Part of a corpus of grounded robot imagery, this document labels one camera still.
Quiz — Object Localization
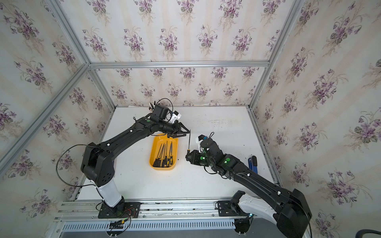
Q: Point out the blue handled tool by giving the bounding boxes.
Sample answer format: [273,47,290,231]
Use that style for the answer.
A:
[248,155,258,174]

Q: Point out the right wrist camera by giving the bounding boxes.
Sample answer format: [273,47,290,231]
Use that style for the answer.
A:
[195,133,213,153]

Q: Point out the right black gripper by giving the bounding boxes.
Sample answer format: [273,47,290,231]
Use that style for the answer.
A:
[184,150,215,168]

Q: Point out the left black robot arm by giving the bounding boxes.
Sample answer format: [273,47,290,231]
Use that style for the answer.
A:
[80,113,190,210]

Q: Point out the aluminium mounting rail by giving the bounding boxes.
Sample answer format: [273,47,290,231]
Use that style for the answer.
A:
[53,197,230,222]

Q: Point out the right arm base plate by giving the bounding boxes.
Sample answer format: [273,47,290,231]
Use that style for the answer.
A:
[215,200,248,217]

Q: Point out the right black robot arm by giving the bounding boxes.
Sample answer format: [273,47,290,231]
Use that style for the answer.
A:
[186,138,312,238]

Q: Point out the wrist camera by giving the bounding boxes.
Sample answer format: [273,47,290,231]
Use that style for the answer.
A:
[195,133,213,153]
[150,104,182,124]

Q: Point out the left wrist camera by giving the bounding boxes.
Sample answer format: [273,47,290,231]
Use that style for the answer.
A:
[150,104,182,124]

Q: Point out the pens in cup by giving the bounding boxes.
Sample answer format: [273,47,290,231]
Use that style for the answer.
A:
[149,101,156,111]

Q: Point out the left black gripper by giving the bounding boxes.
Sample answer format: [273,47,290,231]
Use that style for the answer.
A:
[157,120,191,139]

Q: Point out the yellow plastic storage tray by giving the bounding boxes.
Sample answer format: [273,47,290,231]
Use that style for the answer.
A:
[149,134,179,171]

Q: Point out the yellow-black file tool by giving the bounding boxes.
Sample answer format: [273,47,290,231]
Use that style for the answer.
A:
[168,143,173,167]
[187,130,191,155]
[152,145,162,167]
[161,144,166,168]
[155,144,165,168]
[162,143,169,168]

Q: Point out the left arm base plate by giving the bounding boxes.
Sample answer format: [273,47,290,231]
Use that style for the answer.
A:
[96,199,141,219]

